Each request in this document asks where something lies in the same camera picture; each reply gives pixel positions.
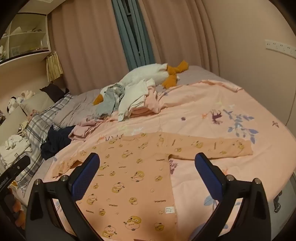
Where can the pink printed blanket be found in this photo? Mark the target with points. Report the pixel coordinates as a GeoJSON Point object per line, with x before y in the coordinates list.
{"type": "Point", "coordinates": [196, 111]}

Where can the white garment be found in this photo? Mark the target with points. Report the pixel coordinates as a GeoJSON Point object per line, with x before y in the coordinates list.
{"type": "Point", "coordinates": [131, 97]}

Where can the grey garment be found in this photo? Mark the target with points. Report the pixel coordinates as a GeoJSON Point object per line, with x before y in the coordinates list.
{"type": "Point", "coordinates": [108, 102]}

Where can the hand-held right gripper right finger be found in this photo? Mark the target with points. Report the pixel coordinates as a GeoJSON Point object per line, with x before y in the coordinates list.
{"type": "Point", "coordinates": [208, 176]}

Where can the white dog plush toy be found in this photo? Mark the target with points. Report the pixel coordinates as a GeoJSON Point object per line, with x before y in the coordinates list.
{"type": "Point", "coordinates": [12, 104]}

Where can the cartoon print cushion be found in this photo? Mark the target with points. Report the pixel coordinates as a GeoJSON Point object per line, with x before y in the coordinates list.
{"type": "Point", "coordinates": [23, 127]}

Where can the pink crumpled garment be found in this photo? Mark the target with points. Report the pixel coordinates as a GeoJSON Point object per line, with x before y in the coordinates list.
{"type": "Point", "coordinates": [87, 127]}

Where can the teal curtain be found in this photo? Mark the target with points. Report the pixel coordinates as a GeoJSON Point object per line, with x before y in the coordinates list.
{"type": "Point", "coordinates": [134, 34]}

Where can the small pink cloth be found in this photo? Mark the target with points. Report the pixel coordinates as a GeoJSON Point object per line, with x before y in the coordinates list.
{"type": "Point", "coordinates": [34, 114]}

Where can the multicoloured patterned cloth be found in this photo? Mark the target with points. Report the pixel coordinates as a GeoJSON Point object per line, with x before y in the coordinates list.
{"type": "Point", "coordinates": [2, 118]}

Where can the dark navy garment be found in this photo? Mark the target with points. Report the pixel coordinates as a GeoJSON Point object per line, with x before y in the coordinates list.
{"type": "Point", "coordinates": [57, 141]}

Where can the black cloth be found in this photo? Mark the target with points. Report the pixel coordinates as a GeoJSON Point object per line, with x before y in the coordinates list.
{"type": "Point", "coordinates": [54, 91]}

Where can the white wall socket strip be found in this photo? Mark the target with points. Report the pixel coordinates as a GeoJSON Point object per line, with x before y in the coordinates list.
{"type": "Point", "coordinates": [281, 47]}

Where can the white goose plush toy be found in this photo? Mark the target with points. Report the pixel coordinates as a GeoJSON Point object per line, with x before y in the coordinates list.
{"type": "Point", "coordinates": [148, 74]}

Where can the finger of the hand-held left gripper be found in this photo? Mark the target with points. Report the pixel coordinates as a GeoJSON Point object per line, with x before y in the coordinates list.
{"type": "Point", "coordinates": [18, 165]}

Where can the white folded clothes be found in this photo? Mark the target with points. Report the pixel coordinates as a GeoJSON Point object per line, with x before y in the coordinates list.
{"type": "Point", "coordinates": [13, 150]}

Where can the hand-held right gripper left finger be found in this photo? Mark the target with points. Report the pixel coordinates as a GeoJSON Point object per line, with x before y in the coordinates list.
{"type": "Point", "coordinates": [85, 176]}

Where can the cream shelf unit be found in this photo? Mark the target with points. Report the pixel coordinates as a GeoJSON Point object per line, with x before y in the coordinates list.
{"type": "Point", "coordinates": [27, 58]}

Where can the orange duck print baby garment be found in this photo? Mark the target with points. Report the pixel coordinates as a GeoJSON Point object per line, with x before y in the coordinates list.
{"type": "Point", "coordinates": [138, 185]}

